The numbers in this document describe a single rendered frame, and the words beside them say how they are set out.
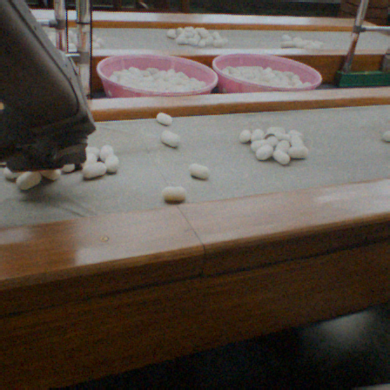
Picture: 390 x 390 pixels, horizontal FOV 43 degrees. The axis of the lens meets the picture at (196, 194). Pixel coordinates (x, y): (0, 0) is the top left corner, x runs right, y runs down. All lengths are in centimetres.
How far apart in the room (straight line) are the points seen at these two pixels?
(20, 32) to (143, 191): 43
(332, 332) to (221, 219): 107
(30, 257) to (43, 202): 15
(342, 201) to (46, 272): 41
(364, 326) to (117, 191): 117
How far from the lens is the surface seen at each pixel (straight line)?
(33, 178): 70
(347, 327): 168
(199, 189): 72
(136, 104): 94
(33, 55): 34
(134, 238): 57
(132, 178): 73
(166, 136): 83
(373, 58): 163
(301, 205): 68
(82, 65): 93
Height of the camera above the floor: 111
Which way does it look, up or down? 31 degrees down
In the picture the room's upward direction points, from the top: 7 degrees clockwise
